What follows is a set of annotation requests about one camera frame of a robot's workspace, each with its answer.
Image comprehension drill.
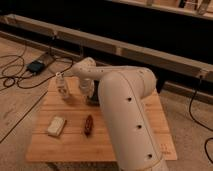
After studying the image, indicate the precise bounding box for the dark ceramic bowl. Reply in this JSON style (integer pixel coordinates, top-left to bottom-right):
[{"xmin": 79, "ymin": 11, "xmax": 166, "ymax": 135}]
[{"xmin": 86, "ymin": 89, "xmax": 99, "ymax": 106}]

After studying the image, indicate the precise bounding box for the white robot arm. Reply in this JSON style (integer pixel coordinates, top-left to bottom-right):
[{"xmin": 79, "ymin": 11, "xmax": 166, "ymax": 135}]
[{"xmin": 72, "ymin": 57, "xmax": 169, "ymax": 171}]

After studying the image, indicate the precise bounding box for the clear glass jar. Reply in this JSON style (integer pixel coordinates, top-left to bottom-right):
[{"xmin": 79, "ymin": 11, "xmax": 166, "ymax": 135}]
[{"xmin": 56, "ymin": 72, "xmax": 70, "ymax": 99}]

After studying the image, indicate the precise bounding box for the wooden table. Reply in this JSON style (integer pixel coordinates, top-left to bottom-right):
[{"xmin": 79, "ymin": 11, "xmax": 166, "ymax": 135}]
[{"xmin": 26, "ymin": 78, "xmax": 177, "ymax": 164}]

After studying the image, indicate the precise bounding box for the white sponge block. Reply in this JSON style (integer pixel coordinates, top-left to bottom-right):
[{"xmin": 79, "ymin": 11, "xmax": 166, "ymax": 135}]
[{"xmin": 47, "ymin": 116, "xmax": 66, "ymax": 137}]

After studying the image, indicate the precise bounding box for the blue black power box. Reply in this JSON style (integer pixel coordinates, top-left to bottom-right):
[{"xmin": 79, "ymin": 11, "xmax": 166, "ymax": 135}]
[{"xmin": 27, "ymin": 61, "xmax": 45, "ymax": 74}]

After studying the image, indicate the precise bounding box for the long wooden beam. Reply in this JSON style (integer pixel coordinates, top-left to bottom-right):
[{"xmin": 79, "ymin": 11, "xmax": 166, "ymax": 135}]
[{"xmin": 0, "ymin": 14, "xmax": 213, "ymax": 83}]

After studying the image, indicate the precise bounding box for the black floor cable left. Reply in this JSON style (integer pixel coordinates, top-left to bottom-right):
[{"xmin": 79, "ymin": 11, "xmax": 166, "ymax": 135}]
[{"xmin": 0, "ymin": 43, "xmax": 75, "ymax": 144}]

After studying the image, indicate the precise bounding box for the black floor cable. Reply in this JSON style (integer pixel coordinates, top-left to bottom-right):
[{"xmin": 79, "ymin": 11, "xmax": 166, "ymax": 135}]
[
  {"xmin": 188, "ymin": 75, "xmax": 213, "ymax": 165},
  {"xmin": 0, "ymin": 43, "xmax": 75, "ymax": 144}
]

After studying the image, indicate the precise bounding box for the black floor cable right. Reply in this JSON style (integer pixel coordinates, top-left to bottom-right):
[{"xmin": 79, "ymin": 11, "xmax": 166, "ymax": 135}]
[{"xmin": 188, "ymin": 75, "xmax": 213, "ymax": 165}]

